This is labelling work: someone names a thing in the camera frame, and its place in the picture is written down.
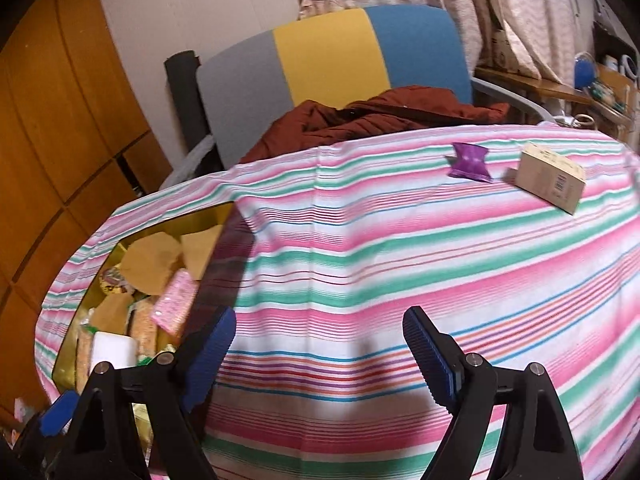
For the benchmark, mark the blue chair in background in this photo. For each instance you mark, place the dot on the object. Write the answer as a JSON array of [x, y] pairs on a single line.
[[585, 70]]

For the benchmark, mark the wooden wardrobe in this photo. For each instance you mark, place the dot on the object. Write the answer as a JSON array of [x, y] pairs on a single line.
[[74, 146]]

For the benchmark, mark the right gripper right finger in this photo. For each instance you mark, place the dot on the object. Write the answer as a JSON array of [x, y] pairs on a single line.
[[464, 384]]

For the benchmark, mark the purple snack packet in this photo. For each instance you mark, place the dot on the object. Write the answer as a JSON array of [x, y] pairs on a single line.
[[470, 162]]

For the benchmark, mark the white plastic packet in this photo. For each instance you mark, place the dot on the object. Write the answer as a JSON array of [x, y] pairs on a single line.
[[119, 350]]

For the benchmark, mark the pink snack packet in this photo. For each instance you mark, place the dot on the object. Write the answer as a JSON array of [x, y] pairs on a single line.
[[173, 307]]

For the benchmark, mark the striped bed sheet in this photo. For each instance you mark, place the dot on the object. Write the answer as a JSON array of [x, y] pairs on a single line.
[[319, 383]]

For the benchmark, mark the dark red jacket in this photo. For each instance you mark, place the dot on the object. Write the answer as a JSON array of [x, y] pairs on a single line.
[[312, 124]]

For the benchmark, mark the orange cracker snack packet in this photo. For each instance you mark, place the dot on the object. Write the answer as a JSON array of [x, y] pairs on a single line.
[[143, 329]]

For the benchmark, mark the yellow wrapped snack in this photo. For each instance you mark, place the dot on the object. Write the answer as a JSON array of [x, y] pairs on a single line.
[[112, 282]]

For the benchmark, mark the black rolled mat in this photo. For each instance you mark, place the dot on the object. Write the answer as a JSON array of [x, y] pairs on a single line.
[[181, 70]]

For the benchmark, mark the yellow sponge block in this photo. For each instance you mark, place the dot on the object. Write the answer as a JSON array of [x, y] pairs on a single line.
[[149, 263]]

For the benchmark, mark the wooden side table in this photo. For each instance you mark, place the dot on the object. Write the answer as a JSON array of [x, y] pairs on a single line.
[[541, 88]]

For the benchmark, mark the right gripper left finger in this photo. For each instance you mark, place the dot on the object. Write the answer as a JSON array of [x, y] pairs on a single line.
[[175, 384]]

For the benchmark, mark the golden storage box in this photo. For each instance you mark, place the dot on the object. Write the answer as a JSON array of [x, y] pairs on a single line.
[[211, 241]]

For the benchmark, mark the Weidan rice cracker packet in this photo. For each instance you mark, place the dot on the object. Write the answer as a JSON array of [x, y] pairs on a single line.
[[83, 356]]

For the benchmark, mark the cream cardboard box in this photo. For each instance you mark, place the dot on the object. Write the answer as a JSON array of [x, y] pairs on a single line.
[[551, 176]]

